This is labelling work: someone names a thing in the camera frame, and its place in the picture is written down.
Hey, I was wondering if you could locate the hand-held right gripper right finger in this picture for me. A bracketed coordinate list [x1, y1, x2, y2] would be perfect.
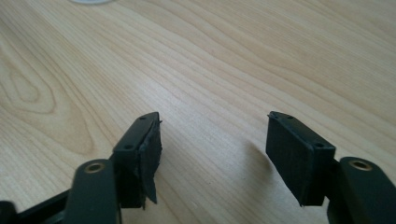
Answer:
[265, 110, 338, 208]

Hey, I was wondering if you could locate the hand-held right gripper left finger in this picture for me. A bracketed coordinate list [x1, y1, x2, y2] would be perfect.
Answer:
[111, 111, 163, 210]

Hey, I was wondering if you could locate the clear plastic storage box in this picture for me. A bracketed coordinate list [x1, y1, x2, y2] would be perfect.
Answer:
[68, 0, 119, 6]

